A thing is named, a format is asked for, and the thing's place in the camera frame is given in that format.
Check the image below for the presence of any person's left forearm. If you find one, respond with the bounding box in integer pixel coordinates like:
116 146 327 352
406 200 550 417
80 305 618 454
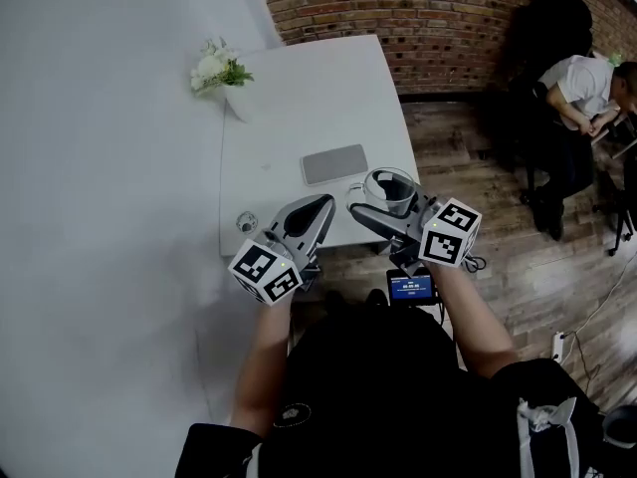
228 294 296 438

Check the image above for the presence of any black device with blue screen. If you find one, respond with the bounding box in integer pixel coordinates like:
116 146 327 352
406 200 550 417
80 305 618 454
385 266 440 309

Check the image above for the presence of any person's right forearm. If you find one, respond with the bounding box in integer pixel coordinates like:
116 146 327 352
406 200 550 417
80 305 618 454
427 260 519 380

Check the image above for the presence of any small clear glass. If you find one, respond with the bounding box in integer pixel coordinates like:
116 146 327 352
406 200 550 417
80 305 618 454
235 210 261 234

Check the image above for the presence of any person's black shirt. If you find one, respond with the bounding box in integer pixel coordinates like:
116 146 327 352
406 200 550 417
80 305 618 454
173 291 614 478

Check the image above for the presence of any white cable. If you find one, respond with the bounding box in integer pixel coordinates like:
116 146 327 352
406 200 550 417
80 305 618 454
564 259 637 341

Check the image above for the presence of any white vase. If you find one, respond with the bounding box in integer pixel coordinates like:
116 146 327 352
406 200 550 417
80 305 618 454
222 83 252 123

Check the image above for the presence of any clear glass cup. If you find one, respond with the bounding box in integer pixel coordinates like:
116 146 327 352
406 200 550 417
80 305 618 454
344 166 419 221

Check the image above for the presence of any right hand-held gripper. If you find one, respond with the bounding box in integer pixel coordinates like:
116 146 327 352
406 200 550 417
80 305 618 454
348 186 483 276

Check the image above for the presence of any white strap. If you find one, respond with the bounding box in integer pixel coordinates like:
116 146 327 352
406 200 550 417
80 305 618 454
516 395 581 478

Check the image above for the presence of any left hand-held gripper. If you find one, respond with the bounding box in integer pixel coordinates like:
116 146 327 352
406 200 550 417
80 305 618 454
228 193 336 308

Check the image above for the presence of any thin black floor cable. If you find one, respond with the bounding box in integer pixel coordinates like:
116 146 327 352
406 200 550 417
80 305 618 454
570 334 599 398

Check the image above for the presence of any grey rectangular pad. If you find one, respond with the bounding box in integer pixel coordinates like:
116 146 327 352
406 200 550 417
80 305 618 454
300 142 370 187

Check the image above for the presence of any white flower bouquet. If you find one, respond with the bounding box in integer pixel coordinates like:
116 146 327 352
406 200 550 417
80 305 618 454
189 36 255 98

